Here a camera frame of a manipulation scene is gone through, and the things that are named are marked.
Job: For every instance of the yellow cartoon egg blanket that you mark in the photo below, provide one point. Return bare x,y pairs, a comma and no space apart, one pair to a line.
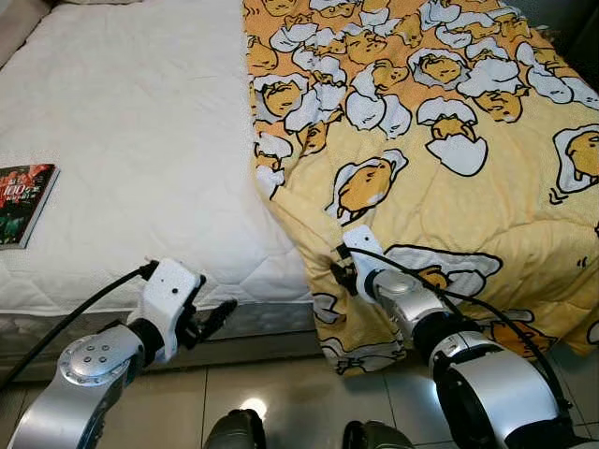
449,215

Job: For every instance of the dark red green magazine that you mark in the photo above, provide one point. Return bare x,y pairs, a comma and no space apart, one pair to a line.
23,201

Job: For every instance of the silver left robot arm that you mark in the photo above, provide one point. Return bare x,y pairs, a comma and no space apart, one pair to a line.
75,393

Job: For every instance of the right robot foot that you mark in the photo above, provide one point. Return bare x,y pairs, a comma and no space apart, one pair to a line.
374,438

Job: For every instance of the white quilted mattress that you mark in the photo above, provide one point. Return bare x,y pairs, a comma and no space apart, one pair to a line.
140,122

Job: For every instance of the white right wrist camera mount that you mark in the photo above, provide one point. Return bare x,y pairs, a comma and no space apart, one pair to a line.
365,253

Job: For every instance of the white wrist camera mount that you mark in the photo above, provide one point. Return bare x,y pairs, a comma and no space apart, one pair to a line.
365,253
168,299

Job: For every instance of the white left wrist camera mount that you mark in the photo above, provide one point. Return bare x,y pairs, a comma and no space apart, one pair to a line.
168,299

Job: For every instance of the dark bed frame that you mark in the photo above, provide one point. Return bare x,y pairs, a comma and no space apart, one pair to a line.
140,354

